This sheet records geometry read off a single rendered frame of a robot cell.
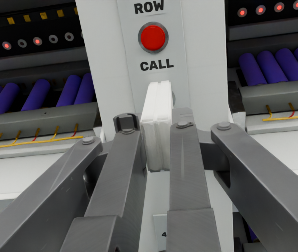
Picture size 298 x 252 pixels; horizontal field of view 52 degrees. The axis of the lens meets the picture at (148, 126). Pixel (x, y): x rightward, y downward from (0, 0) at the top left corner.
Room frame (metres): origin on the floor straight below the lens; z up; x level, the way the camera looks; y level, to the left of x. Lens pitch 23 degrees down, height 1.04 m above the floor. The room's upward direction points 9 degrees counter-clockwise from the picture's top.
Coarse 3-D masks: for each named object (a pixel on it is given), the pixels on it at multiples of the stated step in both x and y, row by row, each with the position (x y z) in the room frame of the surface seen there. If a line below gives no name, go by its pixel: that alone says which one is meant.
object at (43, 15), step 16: (0, 16) 0.39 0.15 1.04; (16, 16) 0.39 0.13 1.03; (32, 16) 0.39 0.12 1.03; (48, 16) 0.38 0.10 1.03; (64, 16) 0.38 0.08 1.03; (0, 32) 0.40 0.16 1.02; (16, 32) 0.40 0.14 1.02; (32, 32) 0.39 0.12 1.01; (48, 32) 0.39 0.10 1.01; (64, 32) 0.39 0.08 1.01; (80, 32) 0.39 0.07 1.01; (0, 48) 0.40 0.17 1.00; (16, 48) 0.40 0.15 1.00; (32, 48) 0.40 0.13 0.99; (48, 48) 0.40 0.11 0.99; (64, 48) 0.40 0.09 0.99
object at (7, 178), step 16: (80, 48) 0.39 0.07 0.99; (0, 64) 0.41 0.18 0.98; (16, 64) 0.40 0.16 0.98; (32, 64) 0.40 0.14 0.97; (48, 64) 0.40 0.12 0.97; (96, 128) 0.25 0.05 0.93; (0, 144) 0.30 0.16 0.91; (32, 144) 0.29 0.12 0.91; (48, 144) 0.28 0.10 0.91; (0, 160) 0.27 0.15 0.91; (16, 160) 0.27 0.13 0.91; (32, 160) 0.27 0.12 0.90; (48, 160) 0.26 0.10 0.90; (0, 176) 0.25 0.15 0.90; (16, 176) 0.25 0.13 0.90; (32, 176) 0.25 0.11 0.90; (0, 192) 0.23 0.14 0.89; (16, 192) 0.23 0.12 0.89; (0, 208) 0.23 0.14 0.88
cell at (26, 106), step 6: (36, 84) 0.37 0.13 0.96; (42, 84) 0.37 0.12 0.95; (48, 84) 0.37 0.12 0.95; (36, 90) 0.35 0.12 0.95; (42, 90) 0.36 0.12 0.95; (48, 90) 0.37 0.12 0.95; (30, 96) 0.34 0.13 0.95; (36, 96) 0.34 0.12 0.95; (42, 96) 0.35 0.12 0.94; (30, 102) 0.33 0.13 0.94; (36, 102) 0.33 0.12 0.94; (42, 102) 0.34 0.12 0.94; (24, 108) 0.32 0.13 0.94; (30, 108) 0.32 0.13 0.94; (36, 108) 0.33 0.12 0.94
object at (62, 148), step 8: (64, 144) 0.27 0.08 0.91; (72, 144) 0.27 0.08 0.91; (0, 152) 0.28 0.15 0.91; (8, 152) 0.27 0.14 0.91; (16, 152) 0.27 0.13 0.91; (24, 152) 0.27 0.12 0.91; (32, 152) 0.27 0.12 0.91; (40, 152) 0.27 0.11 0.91; (48, 152) 0.27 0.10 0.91; (56, 152) 0.27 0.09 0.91
